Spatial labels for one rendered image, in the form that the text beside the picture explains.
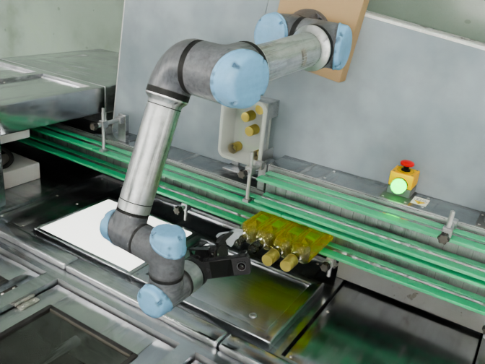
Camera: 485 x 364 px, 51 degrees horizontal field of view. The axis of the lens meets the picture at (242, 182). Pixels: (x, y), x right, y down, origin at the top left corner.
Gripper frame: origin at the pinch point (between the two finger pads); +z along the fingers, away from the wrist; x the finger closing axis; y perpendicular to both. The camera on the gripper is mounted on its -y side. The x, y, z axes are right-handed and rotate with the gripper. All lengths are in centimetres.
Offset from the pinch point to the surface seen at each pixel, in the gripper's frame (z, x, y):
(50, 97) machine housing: 20, -47, 89
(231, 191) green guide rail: 29.9, -5.3, 22.8
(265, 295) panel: 7.4, 19.4, 1.6
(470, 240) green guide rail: 29, 10, -50
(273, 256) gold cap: 7.4, 6.9, -3.7
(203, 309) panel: -9.5, 15.8, 10.4
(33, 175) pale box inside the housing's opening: 19, -18, 111
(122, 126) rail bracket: 36, -31, 73
